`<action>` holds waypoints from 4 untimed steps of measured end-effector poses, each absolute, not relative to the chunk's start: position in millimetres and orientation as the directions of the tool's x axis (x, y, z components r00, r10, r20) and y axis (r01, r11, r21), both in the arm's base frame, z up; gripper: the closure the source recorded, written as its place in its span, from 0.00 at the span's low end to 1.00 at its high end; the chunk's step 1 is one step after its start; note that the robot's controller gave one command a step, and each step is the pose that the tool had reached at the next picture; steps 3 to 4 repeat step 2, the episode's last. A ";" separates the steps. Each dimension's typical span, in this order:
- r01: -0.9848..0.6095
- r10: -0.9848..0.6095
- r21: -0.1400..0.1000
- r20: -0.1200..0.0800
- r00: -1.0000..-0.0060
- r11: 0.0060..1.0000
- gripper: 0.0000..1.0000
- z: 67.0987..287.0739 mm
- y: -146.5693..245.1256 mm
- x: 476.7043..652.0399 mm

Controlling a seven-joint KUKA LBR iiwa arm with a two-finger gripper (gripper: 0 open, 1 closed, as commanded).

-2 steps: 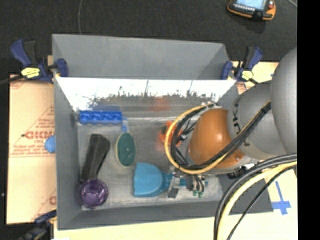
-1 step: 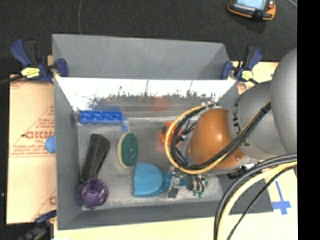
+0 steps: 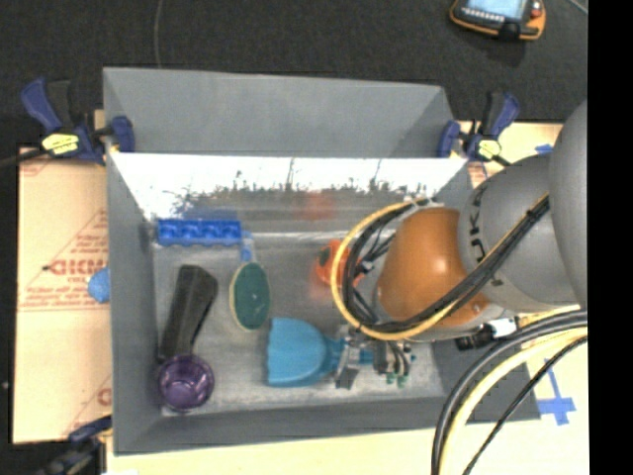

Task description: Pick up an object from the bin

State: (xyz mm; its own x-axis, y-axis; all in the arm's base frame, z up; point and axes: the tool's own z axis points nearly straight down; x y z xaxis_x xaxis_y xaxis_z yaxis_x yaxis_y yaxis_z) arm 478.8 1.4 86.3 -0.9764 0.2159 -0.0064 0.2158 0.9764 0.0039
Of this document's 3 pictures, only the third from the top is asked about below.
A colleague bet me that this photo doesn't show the orange round toy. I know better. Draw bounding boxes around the orange round toy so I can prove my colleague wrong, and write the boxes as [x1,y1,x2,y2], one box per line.
[312,238,365,290]

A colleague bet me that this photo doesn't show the black cylinder on white bracket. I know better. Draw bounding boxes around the black cylinder on white bracket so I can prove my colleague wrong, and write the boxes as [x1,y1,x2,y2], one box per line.
[454,317,518,351]

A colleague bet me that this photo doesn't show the blue ridged tray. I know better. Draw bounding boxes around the blue ridged tray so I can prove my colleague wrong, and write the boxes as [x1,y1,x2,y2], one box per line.
[155,218,244,248]

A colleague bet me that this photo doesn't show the purple clear cup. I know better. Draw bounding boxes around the purple clear cup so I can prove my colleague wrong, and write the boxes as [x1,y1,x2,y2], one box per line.
[156,354,217,413]

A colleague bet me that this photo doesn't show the brown cardboard board, red print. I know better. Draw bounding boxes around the brown cardboard board, red print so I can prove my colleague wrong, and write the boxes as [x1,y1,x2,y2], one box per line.
[11,147,114,445]

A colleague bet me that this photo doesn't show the light blue scoop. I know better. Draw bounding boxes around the light blue scoop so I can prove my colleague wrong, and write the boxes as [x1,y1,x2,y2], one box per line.
[266,316,373,388]

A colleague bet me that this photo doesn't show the grey metal bin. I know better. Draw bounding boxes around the grey metal bin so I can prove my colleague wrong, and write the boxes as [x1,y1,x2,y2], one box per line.
[102,66,541,454]

